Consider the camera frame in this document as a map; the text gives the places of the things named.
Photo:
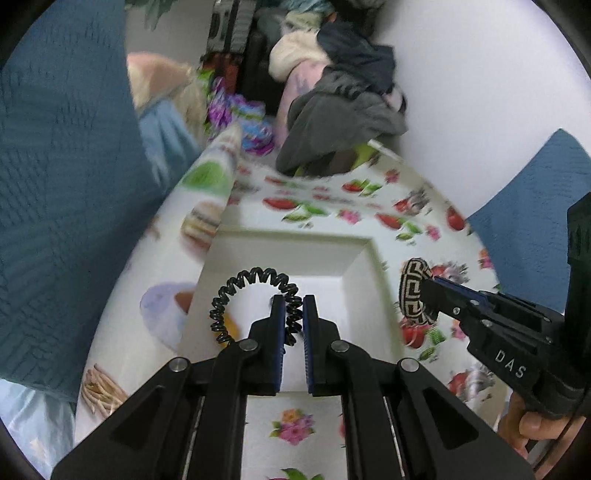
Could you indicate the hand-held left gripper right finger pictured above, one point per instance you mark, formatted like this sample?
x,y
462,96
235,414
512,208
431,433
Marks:
x,y
308,344

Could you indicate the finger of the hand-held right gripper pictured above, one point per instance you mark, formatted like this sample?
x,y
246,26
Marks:
x,y
443,300
461,290

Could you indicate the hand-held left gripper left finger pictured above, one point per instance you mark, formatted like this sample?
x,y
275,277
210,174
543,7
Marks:
x,y
277,344

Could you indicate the pale green cardboard box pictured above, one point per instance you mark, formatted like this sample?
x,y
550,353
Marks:
x,y
364,272

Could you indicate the person's right hand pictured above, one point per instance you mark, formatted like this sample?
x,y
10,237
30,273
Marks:
x,y
531,429

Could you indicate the blue textured chair back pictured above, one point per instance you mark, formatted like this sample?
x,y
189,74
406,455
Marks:
x,y
526,221
60,184

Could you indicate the grey garment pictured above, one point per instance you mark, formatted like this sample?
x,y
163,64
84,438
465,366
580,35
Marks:
x,y
332,124

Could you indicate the purple green patterned cloth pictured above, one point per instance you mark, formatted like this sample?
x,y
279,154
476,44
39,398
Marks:
x,y
244,120

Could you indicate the light blue bed sheet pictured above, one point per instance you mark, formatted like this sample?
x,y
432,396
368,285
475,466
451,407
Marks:
x,y
166,138

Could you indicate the pink garment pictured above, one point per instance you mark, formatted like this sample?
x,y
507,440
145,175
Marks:
x,y
295,87

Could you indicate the pale blue printed blanket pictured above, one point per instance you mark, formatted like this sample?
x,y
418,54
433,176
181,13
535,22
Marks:
x,y
32,429

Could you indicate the dark navy garment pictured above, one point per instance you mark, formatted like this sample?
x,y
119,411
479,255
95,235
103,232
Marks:
x,y
355,50

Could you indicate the dark suitcase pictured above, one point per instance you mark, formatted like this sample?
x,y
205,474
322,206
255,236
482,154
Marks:
x,y
261,64

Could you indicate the red black striped bag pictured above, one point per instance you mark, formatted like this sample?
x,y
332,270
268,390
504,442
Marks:
x,y
221,69

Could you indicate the cream garment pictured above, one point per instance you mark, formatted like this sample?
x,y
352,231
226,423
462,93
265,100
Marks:
x,y
291,53

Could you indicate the peach pillow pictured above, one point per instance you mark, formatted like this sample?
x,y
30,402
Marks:
x,y
157,76

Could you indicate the grey black suitcase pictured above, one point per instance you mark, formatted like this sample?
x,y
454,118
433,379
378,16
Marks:
x,y
228,23

